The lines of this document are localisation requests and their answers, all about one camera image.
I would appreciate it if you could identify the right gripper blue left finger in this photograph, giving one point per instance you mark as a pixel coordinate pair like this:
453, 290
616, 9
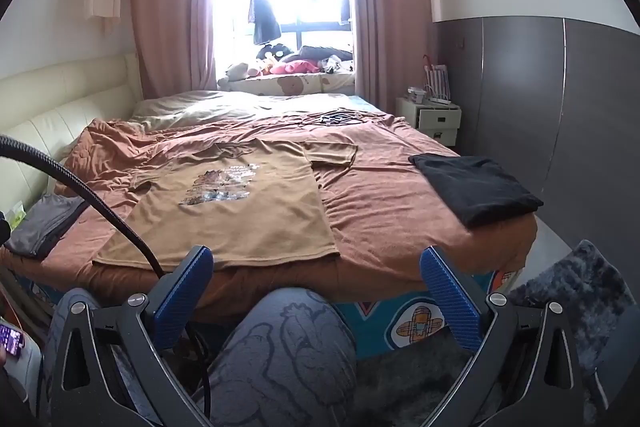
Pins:
176, 295

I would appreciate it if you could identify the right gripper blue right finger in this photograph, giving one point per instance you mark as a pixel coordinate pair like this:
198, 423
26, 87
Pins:
458, 297

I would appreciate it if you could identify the tan printed t-shirt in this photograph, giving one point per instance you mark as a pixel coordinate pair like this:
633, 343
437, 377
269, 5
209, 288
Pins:
254, 204

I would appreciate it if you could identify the hanging dark clothes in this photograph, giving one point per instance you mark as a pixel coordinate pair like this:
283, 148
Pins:
266, 27

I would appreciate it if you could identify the colourful play mat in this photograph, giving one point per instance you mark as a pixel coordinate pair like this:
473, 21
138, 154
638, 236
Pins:
387, 311

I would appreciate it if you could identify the grey patterned trouser leg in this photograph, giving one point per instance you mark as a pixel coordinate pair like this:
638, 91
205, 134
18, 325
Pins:
290, 362

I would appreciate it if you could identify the folded black garment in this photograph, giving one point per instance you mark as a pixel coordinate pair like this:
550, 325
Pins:
476, 189

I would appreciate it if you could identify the folded grey garment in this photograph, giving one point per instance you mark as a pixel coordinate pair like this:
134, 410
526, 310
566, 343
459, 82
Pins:
44, 225

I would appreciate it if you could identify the smartphone with purple screen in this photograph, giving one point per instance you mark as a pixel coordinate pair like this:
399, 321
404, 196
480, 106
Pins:
12, 340

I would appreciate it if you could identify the beige bed sheet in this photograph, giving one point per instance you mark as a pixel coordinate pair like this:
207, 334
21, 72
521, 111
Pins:
204, 107

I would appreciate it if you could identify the white bedside drawer cabinet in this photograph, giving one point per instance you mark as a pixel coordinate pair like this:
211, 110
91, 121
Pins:
440, 122

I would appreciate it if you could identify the dark grey wardrobe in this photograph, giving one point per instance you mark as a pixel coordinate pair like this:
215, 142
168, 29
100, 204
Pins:
556, 102

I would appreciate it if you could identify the cream padded headboard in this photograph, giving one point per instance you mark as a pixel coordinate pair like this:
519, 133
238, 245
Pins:
48, 108

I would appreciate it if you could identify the striped gift bag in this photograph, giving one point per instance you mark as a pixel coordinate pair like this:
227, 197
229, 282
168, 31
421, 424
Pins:
436, 81

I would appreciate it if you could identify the red plush toy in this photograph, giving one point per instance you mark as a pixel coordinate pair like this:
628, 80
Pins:
297, 67

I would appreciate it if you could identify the bear print pillow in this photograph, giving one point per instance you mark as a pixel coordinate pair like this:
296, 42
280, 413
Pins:
292, 85

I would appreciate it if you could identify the left pink curtain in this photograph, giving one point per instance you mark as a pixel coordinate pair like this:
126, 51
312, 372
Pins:
175, 45

